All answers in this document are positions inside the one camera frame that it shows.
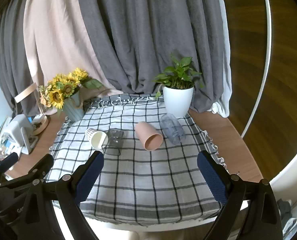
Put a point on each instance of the grey cloth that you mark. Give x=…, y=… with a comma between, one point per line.
x=284, y=210

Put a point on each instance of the pink curtain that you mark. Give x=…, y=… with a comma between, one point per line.
x=61, y=42

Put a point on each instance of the pink cup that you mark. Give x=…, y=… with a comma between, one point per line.
x=144, y=132

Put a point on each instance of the grey curtain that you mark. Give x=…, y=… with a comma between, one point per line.
x=11, y=75
x=151, y=35

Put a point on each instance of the teal ribbed vase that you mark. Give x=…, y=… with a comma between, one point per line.
x=73, y=110

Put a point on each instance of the clear bluish cup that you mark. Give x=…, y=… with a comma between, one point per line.
x=173, y=130

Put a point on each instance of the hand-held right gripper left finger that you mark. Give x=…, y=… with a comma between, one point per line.
x=88, y=177

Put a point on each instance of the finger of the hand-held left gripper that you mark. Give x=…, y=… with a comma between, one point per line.
x=42, y=166
x=8, y=162

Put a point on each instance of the white round hoop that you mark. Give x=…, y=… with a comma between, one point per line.
x=268, y=42

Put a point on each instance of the green plant in white pot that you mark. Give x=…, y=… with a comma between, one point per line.
x=178, y=100

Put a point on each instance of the sunflower bouquet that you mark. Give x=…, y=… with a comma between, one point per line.
x=63, y=87

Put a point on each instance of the white desk lamp wooden base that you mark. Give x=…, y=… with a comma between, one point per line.
x=26, y=92

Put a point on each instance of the checkered tablecloth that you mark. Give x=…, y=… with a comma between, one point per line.
x=151, y=180

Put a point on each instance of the round wooden box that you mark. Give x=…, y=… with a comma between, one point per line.
x=41, y=126

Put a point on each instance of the white desktop device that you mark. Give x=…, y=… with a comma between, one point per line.
x=19, y=130

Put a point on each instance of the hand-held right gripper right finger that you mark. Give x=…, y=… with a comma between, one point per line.
x=213, y=180

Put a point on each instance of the white curtain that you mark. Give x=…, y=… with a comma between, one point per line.
x=226, y=80

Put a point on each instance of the white cup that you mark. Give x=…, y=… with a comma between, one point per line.
x=98, y=140

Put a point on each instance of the dark transparent cup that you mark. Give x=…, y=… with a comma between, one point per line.
x=115, y=137

